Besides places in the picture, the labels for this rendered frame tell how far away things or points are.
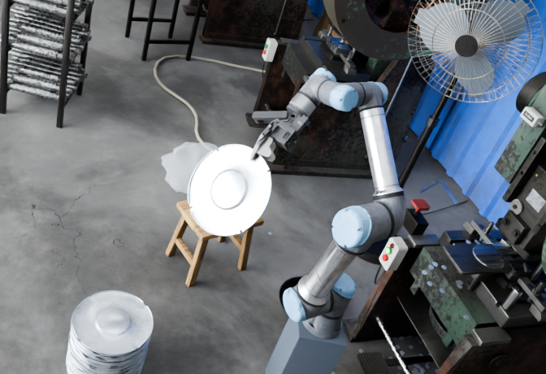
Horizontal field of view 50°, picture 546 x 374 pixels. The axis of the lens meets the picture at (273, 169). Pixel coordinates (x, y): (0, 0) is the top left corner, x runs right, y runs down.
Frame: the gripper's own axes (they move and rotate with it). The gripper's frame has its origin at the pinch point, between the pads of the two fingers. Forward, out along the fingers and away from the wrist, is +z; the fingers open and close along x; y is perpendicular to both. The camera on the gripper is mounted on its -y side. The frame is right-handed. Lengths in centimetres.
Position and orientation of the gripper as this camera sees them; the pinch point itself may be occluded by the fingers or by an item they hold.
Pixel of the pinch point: (252, 157)
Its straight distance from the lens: 181.9
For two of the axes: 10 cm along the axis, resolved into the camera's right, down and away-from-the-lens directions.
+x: 2.4, 3.4, 9.1
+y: 7.4, 5.4, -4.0
